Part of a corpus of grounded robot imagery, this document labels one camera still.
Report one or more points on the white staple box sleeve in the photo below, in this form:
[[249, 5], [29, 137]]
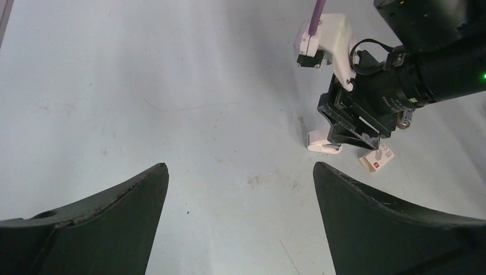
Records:
[[377, 159]]

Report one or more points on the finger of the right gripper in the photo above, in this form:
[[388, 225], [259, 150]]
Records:
[[356, 133]]

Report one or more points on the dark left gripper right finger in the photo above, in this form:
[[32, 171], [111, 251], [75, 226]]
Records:
[[372, 232]]

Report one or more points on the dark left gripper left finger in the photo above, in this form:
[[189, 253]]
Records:
[[110, 232]]

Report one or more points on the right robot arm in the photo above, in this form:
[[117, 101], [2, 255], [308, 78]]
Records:
[[441, 57]]

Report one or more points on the small beige brown stapler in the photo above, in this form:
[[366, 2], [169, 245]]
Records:
[[404, 119]]

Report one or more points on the white stapler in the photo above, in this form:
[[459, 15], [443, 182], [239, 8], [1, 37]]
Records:
[[317, 141]]

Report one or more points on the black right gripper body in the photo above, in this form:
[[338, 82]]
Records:
[[381, 91]]

